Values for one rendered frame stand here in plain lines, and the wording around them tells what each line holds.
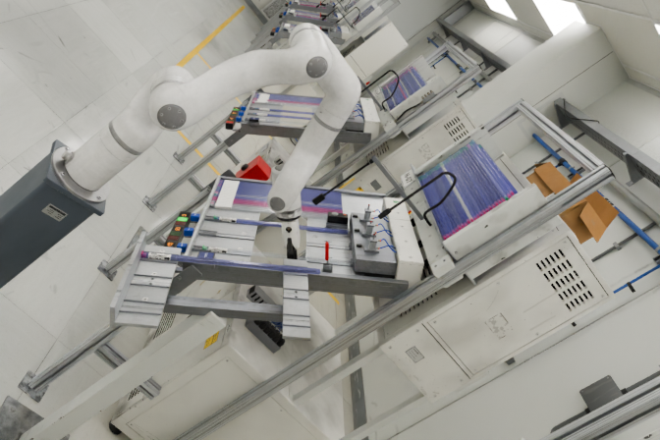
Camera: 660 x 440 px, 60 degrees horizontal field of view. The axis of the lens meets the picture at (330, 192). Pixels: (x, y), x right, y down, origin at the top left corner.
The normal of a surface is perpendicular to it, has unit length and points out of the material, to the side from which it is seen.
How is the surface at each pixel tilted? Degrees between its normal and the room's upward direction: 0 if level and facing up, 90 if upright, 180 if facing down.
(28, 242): 90
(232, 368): 90
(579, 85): 90
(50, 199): 90
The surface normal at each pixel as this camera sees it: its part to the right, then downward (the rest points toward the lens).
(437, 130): 0.02, 0.40
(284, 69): -0.42, 0.65
